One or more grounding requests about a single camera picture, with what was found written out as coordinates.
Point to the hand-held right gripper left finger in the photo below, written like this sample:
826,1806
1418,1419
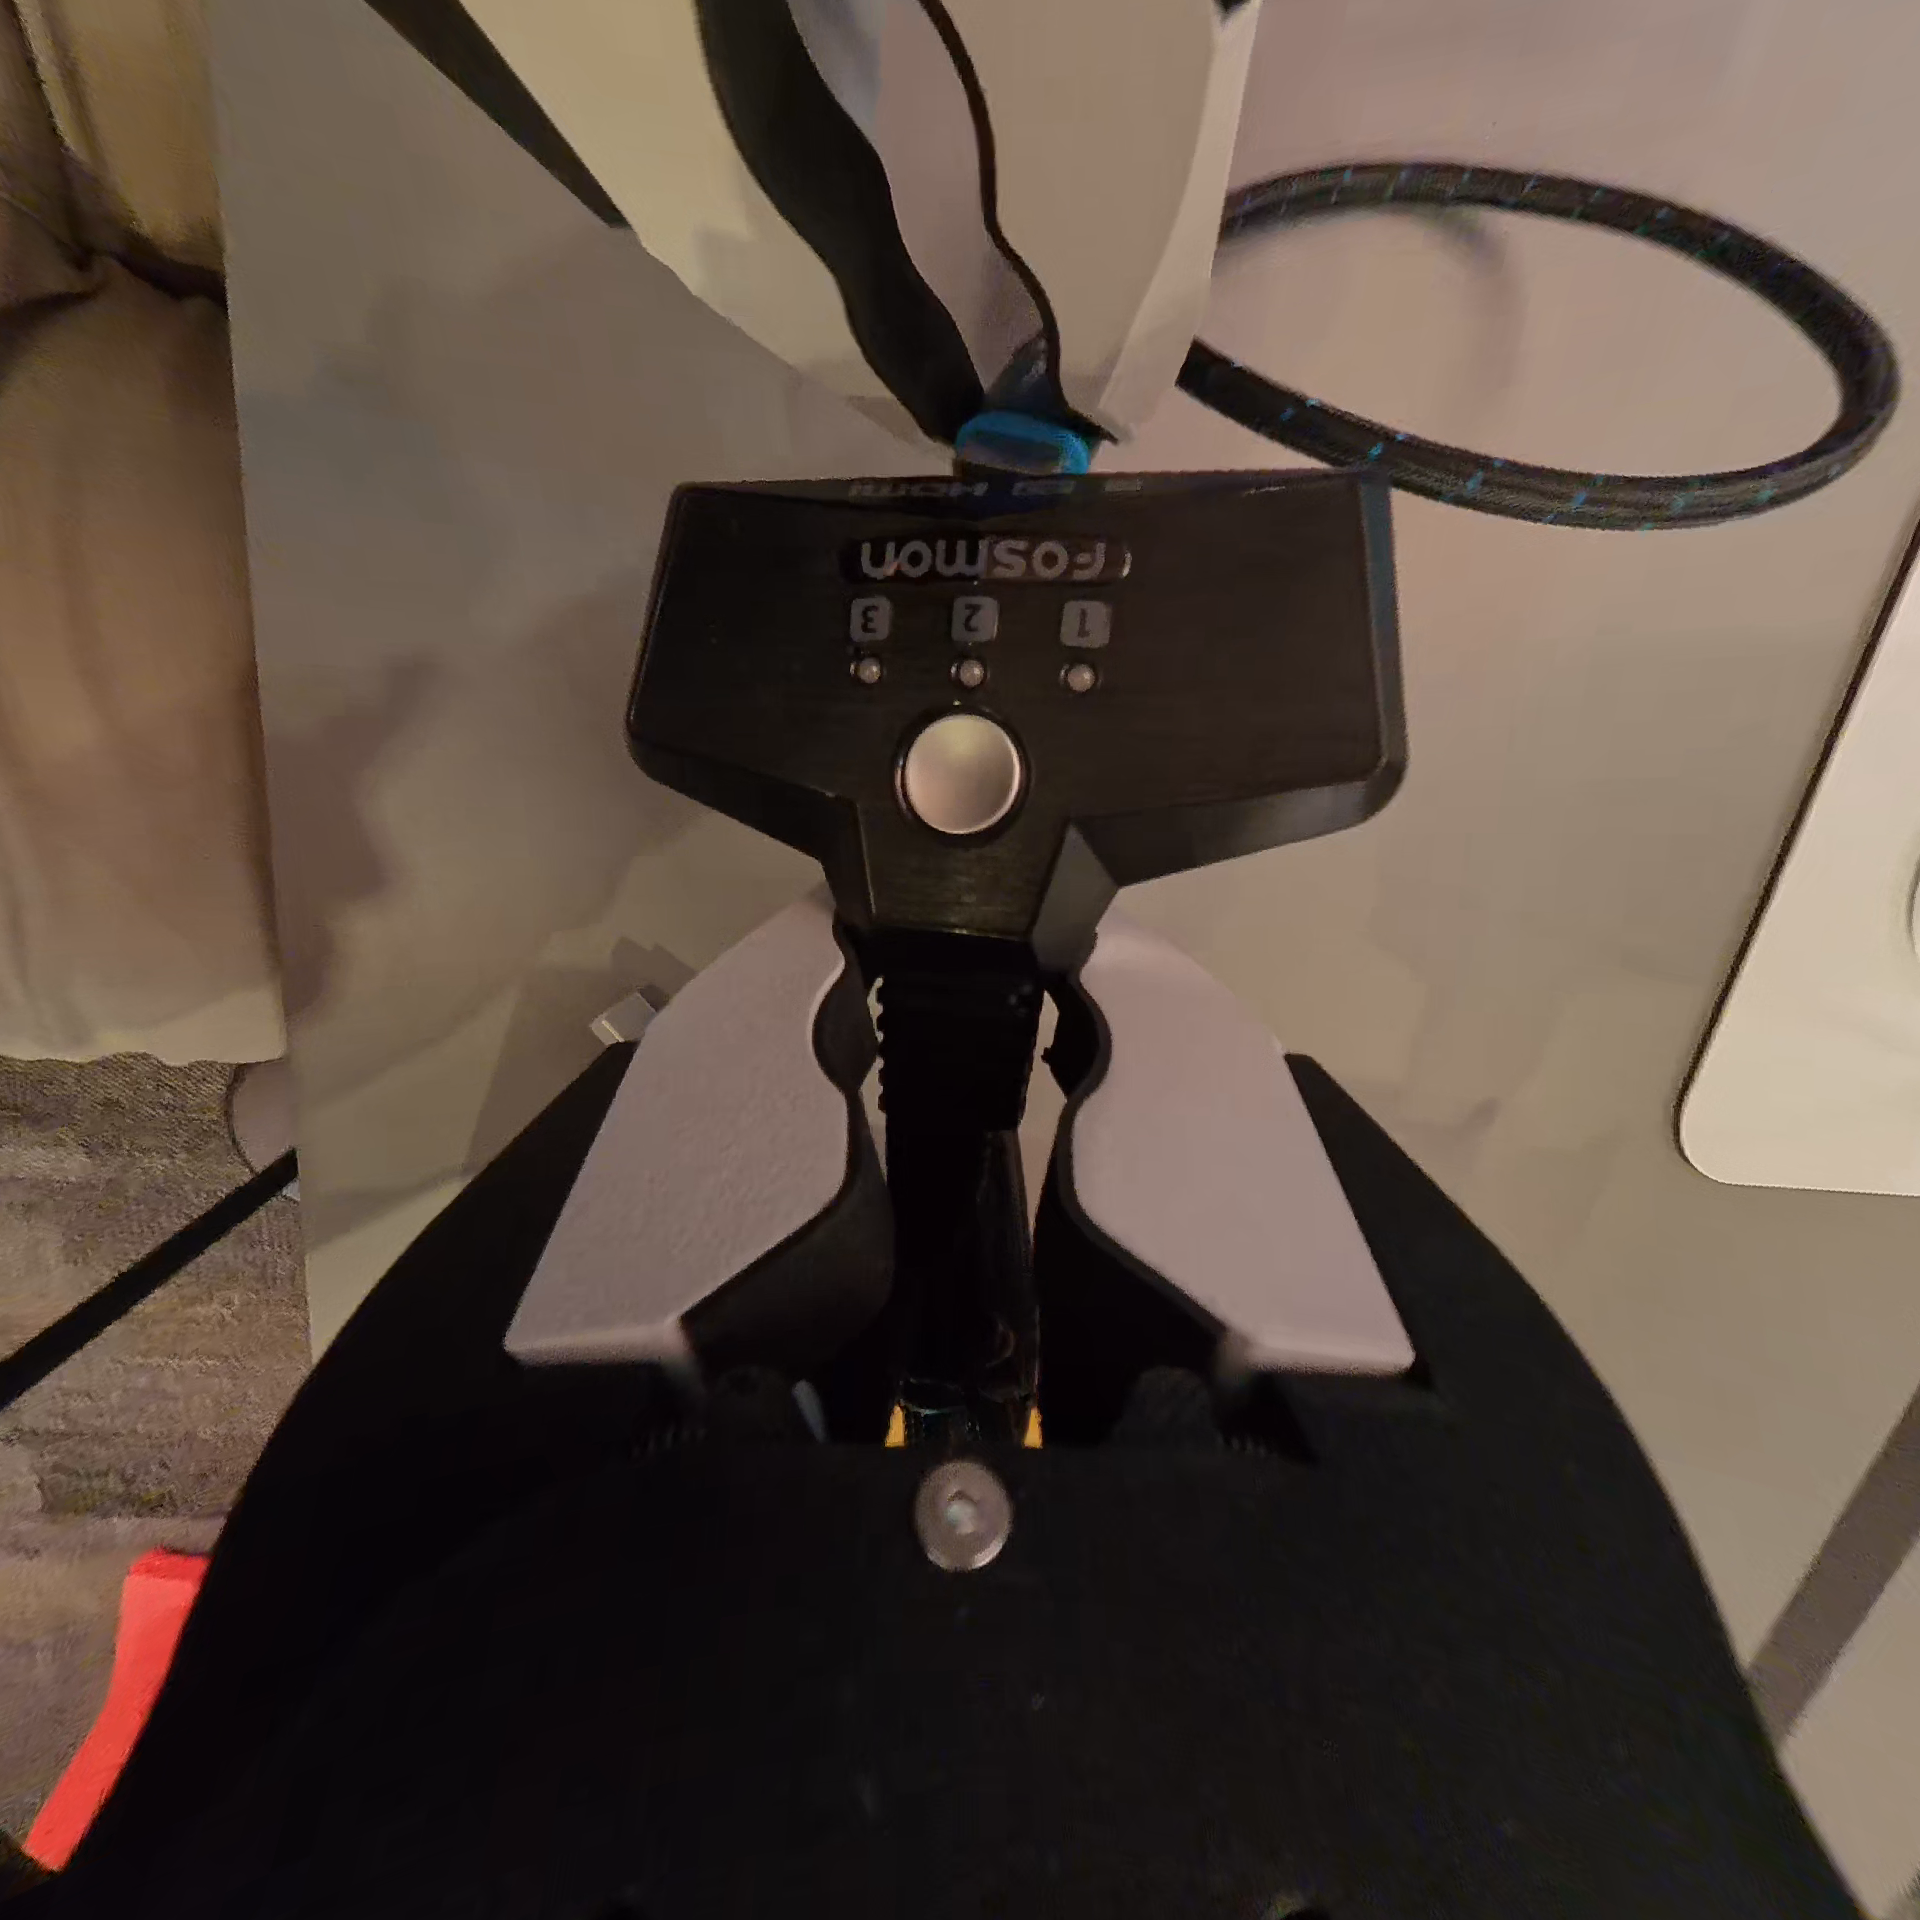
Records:
705,1170

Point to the red plastic bin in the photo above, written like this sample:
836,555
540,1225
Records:
120,1679

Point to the black switch box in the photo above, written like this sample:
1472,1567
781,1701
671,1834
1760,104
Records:
1020,719

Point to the metal table bracket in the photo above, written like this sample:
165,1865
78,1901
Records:
630,1016

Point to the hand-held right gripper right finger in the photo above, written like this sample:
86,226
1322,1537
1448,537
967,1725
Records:
1213,1170

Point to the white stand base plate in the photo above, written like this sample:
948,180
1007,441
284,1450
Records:
1829,975

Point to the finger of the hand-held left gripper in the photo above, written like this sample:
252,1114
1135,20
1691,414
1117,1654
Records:
1125,149
658,149

